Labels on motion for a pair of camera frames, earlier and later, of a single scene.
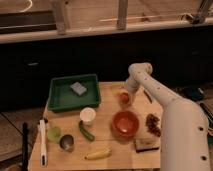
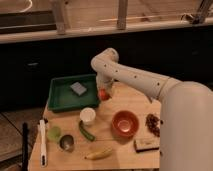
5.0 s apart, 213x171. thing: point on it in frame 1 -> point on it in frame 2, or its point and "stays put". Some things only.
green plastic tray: x=73 y=91 stays put
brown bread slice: x=146 y=144 stays put
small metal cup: x=66 y=142 stays put
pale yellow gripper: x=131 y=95 -> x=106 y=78
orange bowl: x=125 y=125 stays put
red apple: x=124 y=97 -> x=104 y=95
